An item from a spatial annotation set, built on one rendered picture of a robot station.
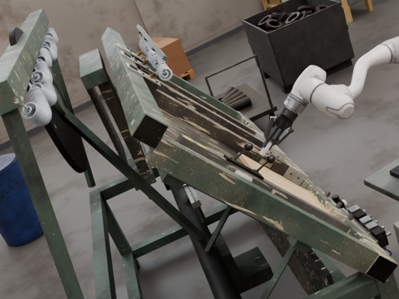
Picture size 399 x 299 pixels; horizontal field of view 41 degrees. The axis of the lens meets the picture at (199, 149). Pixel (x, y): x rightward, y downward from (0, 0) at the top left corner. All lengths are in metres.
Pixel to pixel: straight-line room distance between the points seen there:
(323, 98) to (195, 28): 8.06
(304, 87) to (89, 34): 7.56
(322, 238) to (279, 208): 0.25
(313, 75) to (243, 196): 0.61
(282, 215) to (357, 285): 0.55
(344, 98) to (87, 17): 7.71
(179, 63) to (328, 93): 6.57
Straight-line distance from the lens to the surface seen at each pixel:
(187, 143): 2.19
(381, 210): 4.25
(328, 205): 2.83
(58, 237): 2.06
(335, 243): 2.32
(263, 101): 5.90
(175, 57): 8.65
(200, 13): 10.21
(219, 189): 2.02
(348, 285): 2.53
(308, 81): 2.29
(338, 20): 6.71
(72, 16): 9.55
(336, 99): 2.21
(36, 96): 2.18
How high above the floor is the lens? 2.48
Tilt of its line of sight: 24 degrees down
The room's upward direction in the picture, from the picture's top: 23 degrees counter-clockwise
